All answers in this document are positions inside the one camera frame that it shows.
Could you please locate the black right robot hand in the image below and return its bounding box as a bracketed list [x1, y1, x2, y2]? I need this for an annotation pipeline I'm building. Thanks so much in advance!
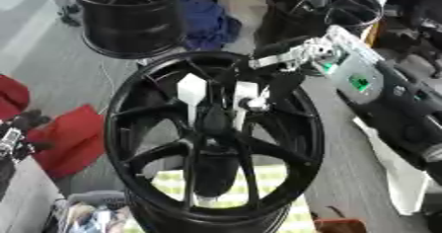
[247, 35, 320, 113]

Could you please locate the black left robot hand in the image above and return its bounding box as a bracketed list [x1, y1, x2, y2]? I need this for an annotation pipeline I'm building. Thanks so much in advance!
[0, 109, 55, 163]

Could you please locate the black wheel rim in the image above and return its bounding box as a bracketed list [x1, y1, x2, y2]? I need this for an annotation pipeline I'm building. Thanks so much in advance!
[60, 0, 190, 60]
[254, 0, 386, 48]

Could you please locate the black spoked wheel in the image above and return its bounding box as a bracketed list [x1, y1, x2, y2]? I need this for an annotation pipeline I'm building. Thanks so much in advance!
[102, 50, 327, 233]

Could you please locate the red bag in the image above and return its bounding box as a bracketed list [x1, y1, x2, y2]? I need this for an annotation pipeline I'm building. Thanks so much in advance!
[0, 74, 32, 120]

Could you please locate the red cloth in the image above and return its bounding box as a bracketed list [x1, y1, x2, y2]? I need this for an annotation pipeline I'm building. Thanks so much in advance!
[29, 104, 110, 181]

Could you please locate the blue cloth bag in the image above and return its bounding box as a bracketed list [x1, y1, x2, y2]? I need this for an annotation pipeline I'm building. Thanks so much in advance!
[178, 0, 244, 52]

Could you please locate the grey bin with items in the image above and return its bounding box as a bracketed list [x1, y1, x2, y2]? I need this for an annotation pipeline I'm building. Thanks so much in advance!
[39, 191, 145, 233]

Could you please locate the white flat panel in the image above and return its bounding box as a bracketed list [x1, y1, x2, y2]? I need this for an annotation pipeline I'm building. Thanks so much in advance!
[350, 116, 435, 217]

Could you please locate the brown box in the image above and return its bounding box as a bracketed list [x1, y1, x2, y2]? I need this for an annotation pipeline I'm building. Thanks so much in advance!
[312, 217, 370, 233]

